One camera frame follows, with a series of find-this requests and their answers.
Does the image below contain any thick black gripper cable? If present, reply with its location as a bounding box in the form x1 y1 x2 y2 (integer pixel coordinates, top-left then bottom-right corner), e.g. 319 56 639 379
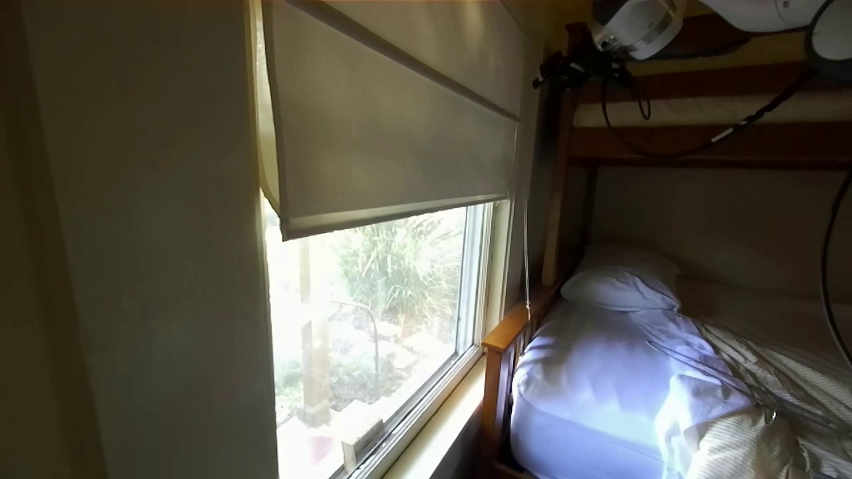
597 50 832 163

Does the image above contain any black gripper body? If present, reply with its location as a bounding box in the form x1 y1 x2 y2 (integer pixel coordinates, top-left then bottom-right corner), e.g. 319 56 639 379
561 44 639 91

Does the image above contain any thin blind pull cord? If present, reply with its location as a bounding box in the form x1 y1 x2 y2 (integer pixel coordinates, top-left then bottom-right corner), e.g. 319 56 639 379
519 89 537 315

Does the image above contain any beige fabric roman blind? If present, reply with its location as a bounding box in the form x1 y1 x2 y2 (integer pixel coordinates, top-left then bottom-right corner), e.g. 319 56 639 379
256 0 527 243

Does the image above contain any black hanging cable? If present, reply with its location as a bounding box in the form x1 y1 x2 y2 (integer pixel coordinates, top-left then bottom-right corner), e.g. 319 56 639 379
818 169 852 368

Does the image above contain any wooden bunk bed frame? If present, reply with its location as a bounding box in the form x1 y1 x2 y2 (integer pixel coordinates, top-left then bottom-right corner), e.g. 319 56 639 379
477 12 852 479

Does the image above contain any cream patterned blanket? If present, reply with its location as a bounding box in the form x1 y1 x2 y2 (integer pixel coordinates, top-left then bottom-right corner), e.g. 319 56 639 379
688 408 806 479

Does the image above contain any white pillow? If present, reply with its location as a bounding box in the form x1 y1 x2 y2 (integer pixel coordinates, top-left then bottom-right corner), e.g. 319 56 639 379
556 244 684 318

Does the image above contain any white crumpled top sheet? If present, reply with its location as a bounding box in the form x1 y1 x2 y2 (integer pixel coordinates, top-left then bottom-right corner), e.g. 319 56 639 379
649 282 852 479

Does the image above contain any white sheeted mattress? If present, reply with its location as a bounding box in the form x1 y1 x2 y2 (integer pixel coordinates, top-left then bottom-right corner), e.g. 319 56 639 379
508 296 756 479

